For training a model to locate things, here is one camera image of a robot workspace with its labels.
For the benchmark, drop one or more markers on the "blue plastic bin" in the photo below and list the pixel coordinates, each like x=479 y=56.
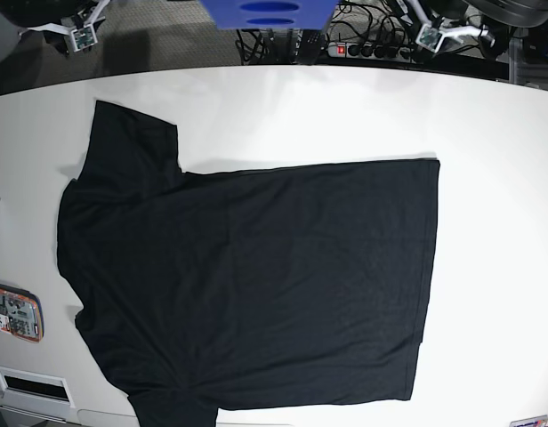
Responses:
x=262 y=14

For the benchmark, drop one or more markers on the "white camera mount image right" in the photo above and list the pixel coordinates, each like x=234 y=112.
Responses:
x=433 y=30

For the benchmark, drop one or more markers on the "white camera mount image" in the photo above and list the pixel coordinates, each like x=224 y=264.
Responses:
x=82 y=33
x=433 y=30

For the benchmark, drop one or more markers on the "white table cable grommet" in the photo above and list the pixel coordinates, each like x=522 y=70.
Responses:
x=49 y=388

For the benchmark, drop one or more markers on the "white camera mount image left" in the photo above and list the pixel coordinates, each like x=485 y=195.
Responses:
x=82 y=33

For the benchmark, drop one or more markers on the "sticker at bottom edge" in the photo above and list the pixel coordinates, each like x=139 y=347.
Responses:
x=537 y=421

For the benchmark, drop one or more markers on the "white power strip red switch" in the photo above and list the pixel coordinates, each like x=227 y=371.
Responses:
x=368 y=51

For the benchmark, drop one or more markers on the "black T-shirt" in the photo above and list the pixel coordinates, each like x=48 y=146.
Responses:
x=287 y=287

